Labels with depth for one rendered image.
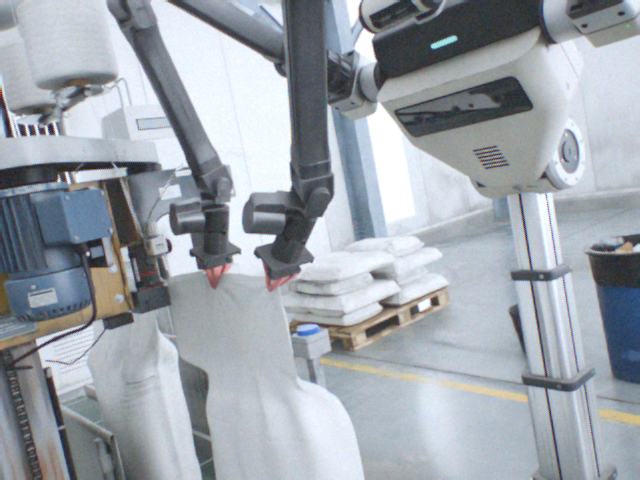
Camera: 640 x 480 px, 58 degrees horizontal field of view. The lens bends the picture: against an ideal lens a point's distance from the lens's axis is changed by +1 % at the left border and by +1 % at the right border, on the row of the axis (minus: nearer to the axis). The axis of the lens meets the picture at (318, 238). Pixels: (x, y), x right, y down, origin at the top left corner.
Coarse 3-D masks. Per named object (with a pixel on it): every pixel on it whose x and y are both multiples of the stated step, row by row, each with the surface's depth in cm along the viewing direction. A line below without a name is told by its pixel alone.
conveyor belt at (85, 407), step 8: (72, 400) 293; (80, 400) 290; (88, 400) 287; (72, 408) 280; (80, 408) 277; (88, 408) 275; (96, 408) 273; (88, 416) 264; (96, 416) 262; (200, 456) 200; (208, 456) 198; (200, 464) 194; (208, 464) 192; (208, 472) 187
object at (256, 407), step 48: (192, 288) 143; (240, 288) 120; (192, 336) 145; (240, 336) 128; (288, 336) 110; (240, 384) 125; (288, 384) 113; (240, 432) 119; (288, 432) 110; (336, 432) 112
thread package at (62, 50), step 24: (48, 0) 109; (72, 0) 110; (96, 0) 115; (24, 24) 111; (48, 24) 109; (72, 24) 110; (96, 24) 114; (48, 48) 110; (72, 48) 110; (96, 48) 113; (48, 72) 110; (72, 72) 111; (96, 72) 113
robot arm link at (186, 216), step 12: (216, 180) 120; (216, 192) 120; (228, 192) 121; (180, 204) 119; (192, 204) 120; (180, 216) 119; (192, 216) 120; (180, 228) 119; (192, 228) 120; (204, 228) 122
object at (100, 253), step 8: (96, 240) 114; (104, 240) 112; (88, 248) 111; (96, 248) 111; (104, 248) 112; (88, 256) 111; (96, 256) 111; (104, 256) 112; (96, 264) 117; (104, 264) 113; (112, 264) 113
